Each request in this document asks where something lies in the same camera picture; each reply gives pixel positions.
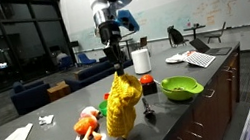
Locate small green cup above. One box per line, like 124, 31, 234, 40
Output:
97, 99, 111, 118

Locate dark open laptop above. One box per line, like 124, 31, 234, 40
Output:
188, 32, 234, 61

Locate round dark table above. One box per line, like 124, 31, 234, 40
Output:
182, 24, 209, 42

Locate blue chair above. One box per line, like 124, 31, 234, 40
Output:
76, 51, 98, 67

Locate black square block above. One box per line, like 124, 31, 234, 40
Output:
140, 79, 159, 96

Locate yellow crochet cloth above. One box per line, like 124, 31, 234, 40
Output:
97, 67, 150, 140

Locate black scoop spoon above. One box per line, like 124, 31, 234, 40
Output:
140, 95, 156, 118

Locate black office chair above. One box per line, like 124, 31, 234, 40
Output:
166, 23, 190, 49

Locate red tomato ball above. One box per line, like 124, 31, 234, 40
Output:
138, 73, 155, 86

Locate small white crumpled paper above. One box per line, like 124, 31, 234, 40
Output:
37, 114, 56, 126

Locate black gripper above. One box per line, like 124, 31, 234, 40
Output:
96, 19, 129, 79

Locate small red measuring cup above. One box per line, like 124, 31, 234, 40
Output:
102, 92, 112, 101

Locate dark blue armchair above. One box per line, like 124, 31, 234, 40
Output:
8, 76, 54, 117

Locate wooden cube side table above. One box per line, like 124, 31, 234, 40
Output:
45, 79, 73, 103

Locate green bowl with handle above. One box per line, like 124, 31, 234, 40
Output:
159, 71, 206, 104

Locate dark wood cabinet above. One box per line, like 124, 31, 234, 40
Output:
136, 41, 250, 140

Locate wall whiteboard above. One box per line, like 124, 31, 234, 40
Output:
63, 0, 250, 54

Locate brown food bits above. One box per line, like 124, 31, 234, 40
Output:
172, 85, 185, 93

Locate white plate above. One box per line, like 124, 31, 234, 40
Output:
164, 51, 192, 65

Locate pink orange doll toy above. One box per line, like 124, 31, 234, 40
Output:
69, 103, 106, 140

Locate grey chair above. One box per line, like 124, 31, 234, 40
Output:
202, 22, 230, 46

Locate white paper towel roll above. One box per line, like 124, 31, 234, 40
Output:
130, 47, 153, 77

